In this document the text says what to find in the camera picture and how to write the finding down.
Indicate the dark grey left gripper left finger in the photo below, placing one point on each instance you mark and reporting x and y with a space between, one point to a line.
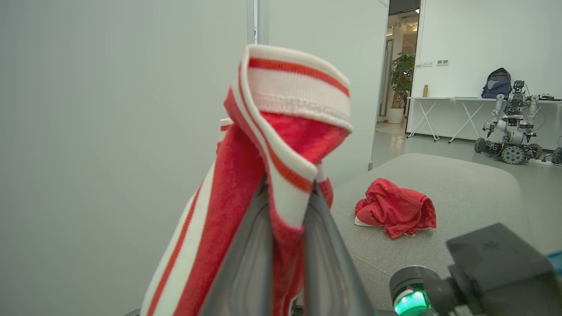
246 263

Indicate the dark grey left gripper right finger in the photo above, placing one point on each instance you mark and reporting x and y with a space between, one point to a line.
329 263

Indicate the plain red garment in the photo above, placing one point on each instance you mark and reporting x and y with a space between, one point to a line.
397 208

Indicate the red garment with white stripes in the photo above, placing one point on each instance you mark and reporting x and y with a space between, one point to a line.
290 87

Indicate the white plant pot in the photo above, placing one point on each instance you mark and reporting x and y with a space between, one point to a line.
395 116

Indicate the white folding table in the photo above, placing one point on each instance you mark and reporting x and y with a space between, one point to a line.
439 98

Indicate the green potted plant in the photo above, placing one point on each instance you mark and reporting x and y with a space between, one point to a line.
403 77

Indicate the white wheeled robot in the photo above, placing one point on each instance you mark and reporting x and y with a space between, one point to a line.
511 127

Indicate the white power strip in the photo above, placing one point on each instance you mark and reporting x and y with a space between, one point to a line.
541 162

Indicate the dark blue backpack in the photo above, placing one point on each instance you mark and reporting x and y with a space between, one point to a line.
497 84

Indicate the white wall socket panel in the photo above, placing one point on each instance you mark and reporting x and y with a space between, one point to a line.
426 64
442 62

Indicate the grey partition frame post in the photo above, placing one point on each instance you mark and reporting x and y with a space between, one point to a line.
255 22

